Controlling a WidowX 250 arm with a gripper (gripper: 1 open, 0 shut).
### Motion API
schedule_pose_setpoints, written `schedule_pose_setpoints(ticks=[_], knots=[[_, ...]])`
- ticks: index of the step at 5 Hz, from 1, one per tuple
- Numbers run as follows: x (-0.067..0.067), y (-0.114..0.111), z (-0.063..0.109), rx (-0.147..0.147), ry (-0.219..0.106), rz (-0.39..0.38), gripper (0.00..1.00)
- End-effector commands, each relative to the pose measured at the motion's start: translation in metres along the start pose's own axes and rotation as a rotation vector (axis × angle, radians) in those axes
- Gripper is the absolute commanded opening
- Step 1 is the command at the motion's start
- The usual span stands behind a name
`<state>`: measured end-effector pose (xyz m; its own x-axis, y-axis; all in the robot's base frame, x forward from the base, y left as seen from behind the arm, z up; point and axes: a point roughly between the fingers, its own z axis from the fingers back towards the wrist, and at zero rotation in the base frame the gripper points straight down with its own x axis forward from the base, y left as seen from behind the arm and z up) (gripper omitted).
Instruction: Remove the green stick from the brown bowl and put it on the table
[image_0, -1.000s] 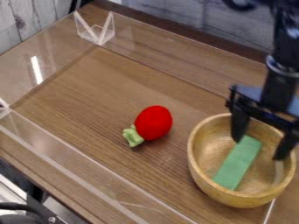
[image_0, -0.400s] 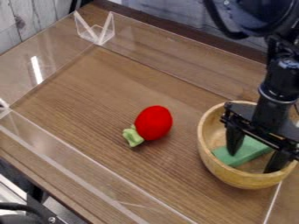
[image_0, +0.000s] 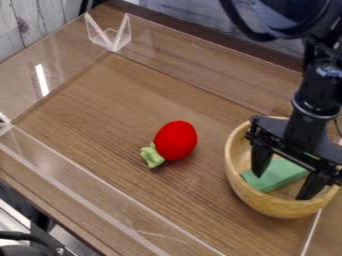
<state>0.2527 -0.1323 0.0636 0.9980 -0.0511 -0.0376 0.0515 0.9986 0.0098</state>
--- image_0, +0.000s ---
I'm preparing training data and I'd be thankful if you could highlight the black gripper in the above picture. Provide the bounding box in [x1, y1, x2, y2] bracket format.
[245, 115, 342, 200]

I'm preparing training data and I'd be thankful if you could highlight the green rectangular block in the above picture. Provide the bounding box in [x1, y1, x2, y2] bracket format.
[240, 157, 308, 193]

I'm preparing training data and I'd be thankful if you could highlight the red plush strawberry toy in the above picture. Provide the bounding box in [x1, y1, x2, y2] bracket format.
[140, 120, 197, 168]

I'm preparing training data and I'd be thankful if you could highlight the brown wooden bowl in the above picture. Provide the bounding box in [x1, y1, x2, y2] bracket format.
[224, 121, 340, 219]

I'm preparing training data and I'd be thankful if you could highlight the clear acrylic enclosure wall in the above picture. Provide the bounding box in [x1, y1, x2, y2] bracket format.
[0, 12, 342, 256]

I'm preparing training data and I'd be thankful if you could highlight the black metal bracket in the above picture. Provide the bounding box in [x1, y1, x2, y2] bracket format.
[29, 223, 77, 256]

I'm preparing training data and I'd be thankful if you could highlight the black cable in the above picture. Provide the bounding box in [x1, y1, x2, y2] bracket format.
[0, 230, 37, 249]

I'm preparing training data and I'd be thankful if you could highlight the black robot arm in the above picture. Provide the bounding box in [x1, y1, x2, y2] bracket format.
[219, 0, 342, 200]

